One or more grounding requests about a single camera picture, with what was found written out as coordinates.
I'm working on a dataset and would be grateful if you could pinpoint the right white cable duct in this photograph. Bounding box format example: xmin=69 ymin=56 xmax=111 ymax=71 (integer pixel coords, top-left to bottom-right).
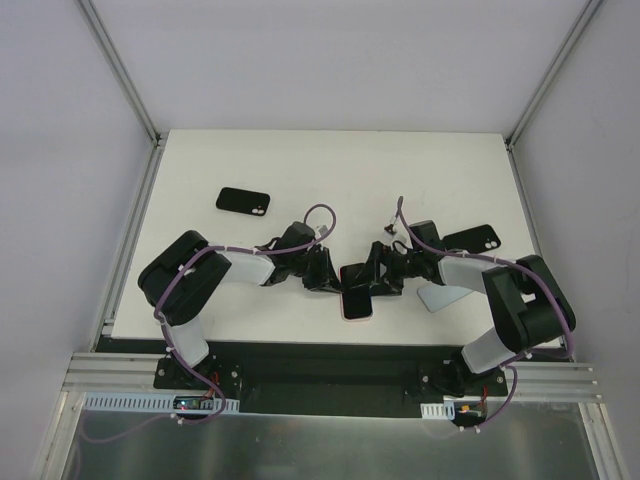
xmin=420 ymin=400 xmax=456 ymax=421

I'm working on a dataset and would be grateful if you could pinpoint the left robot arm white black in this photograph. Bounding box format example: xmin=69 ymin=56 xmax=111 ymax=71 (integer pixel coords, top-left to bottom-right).
xmin=137 ymin=221 xmax=343 ymax=389

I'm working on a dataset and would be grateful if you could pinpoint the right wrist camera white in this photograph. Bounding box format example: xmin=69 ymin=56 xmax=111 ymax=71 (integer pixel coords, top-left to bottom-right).
xmin=383 ymin=223 xmax=398 ymax=241

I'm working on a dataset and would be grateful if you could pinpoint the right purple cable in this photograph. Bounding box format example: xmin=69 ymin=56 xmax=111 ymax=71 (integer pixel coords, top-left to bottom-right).
xmin=397 ymin=195 xmax=576 ymax=441

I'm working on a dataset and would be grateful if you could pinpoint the light blue phone face-down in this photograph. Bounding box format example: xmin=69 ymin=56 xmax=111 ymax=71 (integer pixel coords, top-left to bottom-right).
xmin=417 ymin=283 xmax=472 ymax=313

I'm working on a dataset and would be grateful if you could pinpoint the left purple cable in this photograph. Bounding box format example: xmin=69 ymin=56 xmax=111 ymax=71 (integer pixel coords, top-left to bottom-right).
xmin=79 ymin=203 xmax=339 ymax=444

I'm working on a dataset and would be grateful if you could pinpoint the right aluminium frame post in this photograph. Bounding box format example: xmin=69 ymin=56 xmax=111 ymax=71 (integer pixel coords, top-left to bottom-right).
xmin=505 ymin=0 xmax=606 ymax=152

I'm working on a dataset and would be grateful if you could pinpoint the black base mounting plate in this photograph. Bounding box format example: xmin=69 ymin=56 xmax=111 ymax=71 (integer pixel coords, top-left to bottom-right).
xmin=94 ymin=337 xmax=574 ymax=416

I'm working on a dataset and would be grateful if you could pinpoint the purple cable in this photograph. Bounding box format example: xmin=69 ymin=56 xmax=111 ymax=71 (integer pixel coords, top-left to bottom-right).
xmin=79 ymin=203 xmax=339 ymax=444
xmin=397 ymin=195 xmax=576 ymax=441

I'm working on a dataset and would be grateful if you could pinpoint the left aluminium frame post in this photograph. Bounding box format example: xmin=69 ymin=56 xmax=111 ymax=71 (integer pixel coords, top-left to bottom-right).
xmin=74 ymin=0 xmax=164 ymax=146

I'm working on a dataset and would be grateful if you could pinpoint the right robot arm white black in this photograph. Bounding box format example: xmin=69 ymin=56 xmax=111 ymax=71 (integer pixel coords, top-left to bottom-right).
xmin=340 ymin=221 xmax=575 ymax=397

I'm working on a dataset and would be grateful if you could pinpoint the pink phone case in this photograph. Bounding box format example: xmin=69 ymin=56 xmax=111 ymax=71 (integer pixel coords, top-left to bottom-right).
xmin=338 ymin=263 xmax=375 ymax=323

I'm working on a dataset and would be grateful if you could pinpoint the black phone case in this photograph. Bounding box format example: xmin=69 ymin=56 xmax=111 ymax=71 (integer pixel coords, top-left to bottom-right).
xmin=215 ymin=187 xmax=271 ymax=217
xmin=443 ymin=224 xmax=502 ymax=254

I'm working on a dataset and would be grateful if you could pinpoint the white cable duct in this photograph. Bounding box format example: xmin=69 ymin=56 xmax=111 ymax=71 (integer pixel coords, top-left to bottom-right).
xmin=420 ymin=400 xmax=456 ymax=421
xmin=84 ymin=392 xmax=240 ymax=416

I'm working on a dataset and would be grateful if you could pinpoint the aluminium frame post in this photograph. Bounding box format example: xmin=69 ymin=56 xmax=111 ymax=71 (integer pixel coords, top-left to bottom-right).
xmin=505 ymin=0 xmax=606 ymax=152
xmin=74 ymin=0 xmax=164 ymax=146

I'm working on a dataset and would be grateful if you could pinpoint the left white cable duct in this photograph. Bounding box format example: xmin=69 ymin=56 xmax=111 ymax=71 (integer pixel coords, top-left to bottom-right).
xmin=84 ymin=392 xmax=240 ymax=416

